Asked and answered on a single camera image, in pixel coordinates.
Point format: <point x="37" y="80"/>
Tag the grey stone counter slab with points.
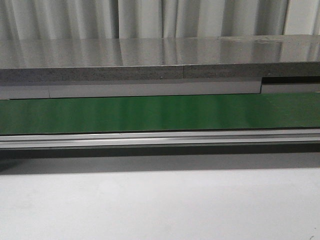
<point x="160" y="59"/>

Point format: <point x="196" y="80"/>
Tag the green conveyor belt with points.
<point x="159" y="113"/>

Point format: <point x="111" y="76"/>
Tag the white pleated curtain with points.
<point x="126" y="19"/>

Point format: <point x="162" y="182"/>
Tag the aluminium conveyor side rail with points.
<point x="159" y="138"/>

